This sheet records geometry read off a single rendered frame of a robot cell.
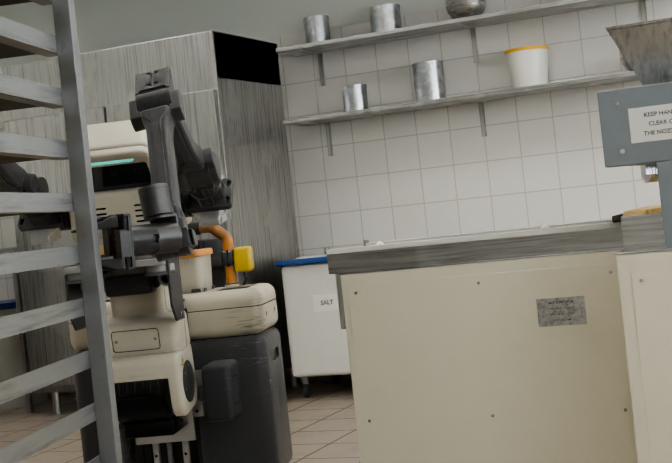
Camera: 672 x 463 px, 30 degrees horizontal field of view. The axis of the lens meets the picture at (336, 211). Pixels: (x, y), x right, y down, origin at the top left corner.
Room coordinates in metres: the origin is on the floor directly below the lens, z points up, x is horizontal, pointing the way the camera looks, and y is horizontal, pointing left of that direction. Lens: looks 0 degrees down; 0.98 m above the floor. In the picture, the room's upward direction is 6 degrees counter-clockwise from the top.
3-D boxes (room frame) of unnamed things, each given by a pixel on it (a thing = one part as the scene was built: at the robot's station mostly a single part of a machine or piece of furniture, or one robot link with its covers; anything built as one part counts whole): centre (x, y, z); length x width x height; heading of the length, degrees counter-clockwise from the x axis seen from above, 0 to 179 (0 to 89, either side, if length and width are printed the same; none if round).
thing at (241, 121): (7.32, 1.07, 1.02); 1.40 x 0.91 x 2.05; 67
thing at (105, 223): (2.21, 0.43, 0.99); 0.09 x 0.07 x 0.07; 127
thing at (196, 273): (3.44, 0.48, 0.87); 0.23 x 0.15 x 0.11; 82
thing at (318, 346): (7.01, 0.00, 0.39); 0.64 x 0.54 x 0.77; 160
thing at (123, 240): (2.21, 0.43, 0.96); 0.09 x 0.07 x 0.07; 127
